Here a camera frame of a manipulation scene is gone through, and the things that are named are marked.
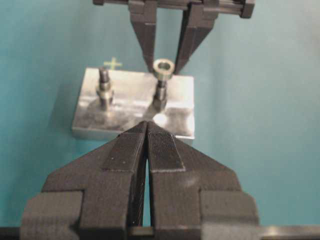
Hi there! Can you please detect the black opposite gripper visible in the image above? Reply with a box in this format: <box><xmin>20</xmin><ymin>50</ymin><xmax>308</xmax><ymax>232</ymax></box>
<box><xmin>92</xmin><ymin>0</ymin><xmax>255</xmax><ymax>74</ymax></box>

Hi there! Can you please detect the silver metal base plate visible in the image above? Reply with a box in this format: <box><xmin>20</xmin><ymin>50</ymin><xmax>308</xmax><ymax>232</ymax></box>
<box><xmin>71</xmin><ymin>67</ymin><xmax>195</xmax><ymax>144</ymax></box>

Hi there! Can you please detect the right steel shaft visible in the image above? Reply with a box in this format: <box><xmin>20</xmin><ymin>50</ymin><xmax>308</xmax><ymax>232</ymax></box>
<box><xmin>152</xmin><ymin>80</ymin><xmax>167</xmax><ymax>112</ymax></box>

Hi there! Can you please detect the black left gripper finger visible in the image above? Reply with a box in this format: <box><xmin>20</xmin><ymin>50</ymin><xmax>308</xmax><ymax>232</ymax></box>
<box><xmin>20</xmin><ymin>121</ymin><xmax>147</xmax><ymax>240</ymax></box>
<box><xmin>147</xmin><ymin>122</ymin><xmax>260</xmax><ymax>240</ymax></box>

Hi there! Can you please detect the left steel shaft with nut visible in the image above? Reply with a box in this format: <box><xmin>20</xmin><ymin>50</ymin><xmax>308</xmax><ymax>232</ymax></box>
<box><xmin>96</xmin><ymin>66</ymin><xmax>114</xmax><ymax>114</ymax></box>

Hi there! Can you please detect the opposite left gripper finger side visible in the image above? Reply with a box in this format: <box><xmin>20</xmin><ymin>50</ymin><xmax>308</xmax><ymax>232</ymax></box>
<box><xmin>128</xmin><ymin>0</ymin><xmax>158</xmax><ymax>72</ymax></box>

